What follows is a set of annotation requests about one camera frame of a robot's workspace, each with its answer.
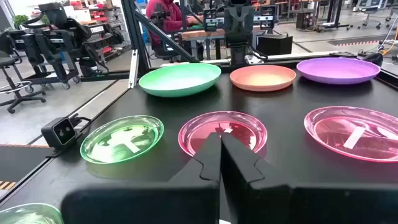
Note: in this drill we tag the mint green plastic plate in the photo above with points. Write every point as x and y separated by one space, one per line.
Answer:
180 79

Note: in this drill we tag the purple plastic plate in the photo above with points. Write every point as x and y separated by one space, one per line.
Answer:
337 70

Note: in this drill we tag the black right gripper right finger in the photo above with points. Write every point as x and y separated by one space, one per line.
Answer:
280 205

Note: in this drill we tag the grey office chair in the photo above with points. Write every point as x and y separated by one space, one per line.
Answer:
370 12

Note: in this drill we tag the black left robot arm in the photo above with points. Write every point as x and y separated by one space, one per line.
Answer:
239 55

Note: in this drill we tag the silver metal frame bracket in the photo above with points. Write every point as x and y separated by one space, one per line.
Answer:
133 68

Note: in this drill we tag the large clear pink plate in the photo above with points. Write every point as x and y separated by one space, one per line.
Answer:
357 133

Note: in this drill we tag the wooden work table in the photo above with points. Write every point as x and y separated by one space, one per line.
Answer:
199 33

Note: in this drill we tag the black office chair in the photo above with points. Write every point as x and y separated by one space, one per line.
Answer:
6 61

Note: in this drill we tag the black aluminium table frame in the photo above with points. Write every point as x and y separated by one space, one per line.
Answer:
134 37

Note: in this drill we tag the green potted plant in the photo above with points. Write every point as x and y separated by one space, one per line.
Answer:
20 19

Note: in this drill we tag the black table-level camera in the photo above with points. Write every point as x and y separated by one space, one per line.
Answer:
59 132

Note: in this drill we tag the person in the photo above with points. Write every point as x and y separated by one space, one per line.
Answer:
164 15

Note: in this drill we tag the small clear green plate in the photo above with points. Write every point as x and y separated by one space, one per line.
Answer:
28 214
121 140

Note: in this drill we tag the orange plastic plate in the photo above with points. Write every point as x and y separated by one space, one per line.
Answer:
262 77

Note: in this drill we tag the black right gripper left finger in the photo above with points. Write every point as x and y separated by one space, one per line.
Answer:
155 205

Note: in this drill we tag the black mobile robot cart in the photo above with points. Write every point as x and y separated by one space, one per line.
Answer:
56 18

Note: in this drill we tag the small clear red plate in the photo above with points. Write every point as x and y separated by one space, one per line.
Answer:
202 124

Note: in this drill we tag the black box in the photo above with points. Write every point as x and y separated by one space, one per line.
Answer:
273 45

